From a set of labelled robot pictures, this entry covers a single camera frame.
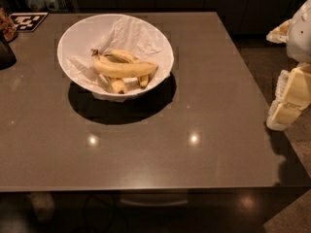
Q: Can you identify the large front yellow banana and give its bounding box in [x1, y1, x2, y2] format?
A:
[91, 50, 158, 78]

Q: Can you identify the back yellow banana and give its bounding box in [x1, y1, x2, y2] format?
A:
[105, 50, 150, 88]

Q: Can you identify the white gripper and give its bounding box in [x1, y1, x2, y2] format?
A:
[266, 0, 311, 131]

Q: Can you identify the brown patterned object left edge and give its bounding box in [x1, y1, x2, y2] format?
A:
[0, 8, 17, 42]

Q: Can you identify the white paper liner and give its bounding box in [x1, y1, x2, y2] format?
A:
[66, 15, 173, 103]

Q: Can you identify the white bowl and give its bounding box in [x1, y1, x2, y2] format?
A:
[56, 13, 175, 99]

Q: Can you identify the lower small yellow banana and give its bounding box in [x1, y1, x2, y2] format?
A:
[107, 77, 127, 94]

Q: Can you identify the black white fiducial marker card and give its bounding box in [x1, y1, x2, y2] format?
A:
[10, 13, 48, 32]

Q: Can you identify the dark round object left edge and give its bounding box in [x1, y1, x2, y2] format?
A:
[0, 31, 17, 70]

